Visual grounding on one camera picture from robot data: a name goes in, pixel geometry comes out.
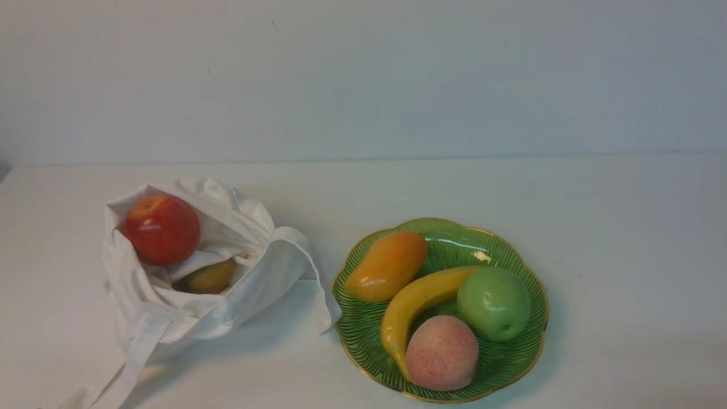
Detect red apple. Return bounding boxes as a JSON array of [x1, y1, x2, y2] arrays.
[[123, 194, 202, 266]]

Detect white cloth bag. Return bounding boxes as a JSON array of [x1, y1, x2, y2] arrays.
[[61, 178, 342, 408]]

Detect yellow-green pear in bag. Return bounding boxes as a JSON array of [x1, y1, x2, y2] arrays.
[[178, 259, 236, 294]]

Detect orange mango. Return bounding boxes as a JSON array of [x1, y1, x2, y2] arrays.
[[345, 231, 429, 303]]

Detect green glass plate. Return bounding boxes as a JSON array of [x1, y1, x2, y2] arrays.
[[332, 218, 550, 404]]

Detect yellow banana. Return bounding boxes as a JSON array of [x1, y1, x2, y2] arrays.
[[380, 266, 481, 382]]

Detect green apple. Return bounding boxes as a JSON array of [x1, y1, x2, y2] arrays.
[[457, 266, 532, 343]]

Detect pink peach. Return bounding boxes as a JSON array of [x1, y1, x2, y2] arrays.
[[406, 315, 479, 391]]

